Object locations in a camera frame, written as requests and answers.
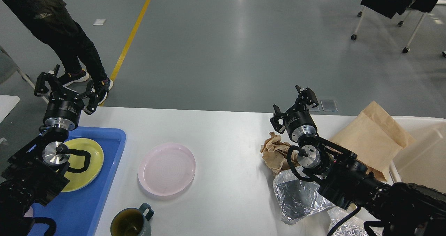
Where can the pink plate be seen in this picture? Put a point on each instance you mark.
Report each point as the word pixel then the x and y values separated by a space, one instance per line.
pixel 167 169

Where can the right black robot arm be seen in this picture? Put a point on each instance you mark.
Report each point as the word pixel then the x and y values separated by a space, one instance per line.
pixel 401 209

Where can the crumpled foil piece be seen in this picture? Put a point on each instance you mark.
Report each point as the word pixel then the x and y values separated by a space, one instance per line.
pixel 352 227

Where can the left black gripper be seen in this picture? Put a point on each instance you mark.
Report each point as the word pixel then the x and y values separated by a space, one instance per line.
pixel 65 105

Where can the white plastic bin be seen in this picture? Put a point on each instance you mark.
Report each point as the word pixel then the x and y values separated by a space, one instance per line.
pixel 423 162

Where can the aluminium foil container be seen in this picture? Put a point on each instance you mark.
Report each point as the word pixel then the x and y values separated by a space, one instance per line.
pixel 298 199

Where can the white side table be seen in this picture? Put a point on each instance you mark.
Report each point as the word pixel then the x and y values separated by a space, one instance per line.
pixel 7 103

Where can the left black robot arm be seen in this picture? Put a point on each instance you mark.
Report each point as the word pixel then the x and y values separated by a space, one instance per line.
pixel 36 173

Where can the teal mug yellow inside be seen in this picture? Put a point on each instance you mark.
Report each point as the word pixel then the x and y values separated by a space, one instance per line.
pixel 133 221

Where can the blue plastic tray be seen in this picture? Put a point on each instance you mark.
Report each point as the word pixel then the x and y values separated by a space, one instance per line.
pixel 77 209

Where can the brown paper bag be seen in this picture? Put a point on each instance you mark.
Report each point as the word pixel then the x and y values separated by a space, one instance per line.
pixel 376 138

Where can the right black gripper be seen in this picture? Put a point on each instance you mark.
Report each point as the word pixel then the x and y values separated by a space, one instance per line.
pixel 300 122

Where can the white clothes rack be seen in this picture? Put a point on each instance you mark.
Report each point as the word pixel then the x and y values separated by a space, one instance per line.
pixel 413 35

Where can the person in black trousers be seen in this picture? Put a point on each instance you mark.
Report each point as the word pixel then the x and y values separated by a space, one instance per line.
pixel 50 22

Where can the crumpled brown paper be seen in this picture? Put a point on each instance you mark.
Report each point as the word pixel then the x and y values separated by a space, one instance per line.
pixel 274 152

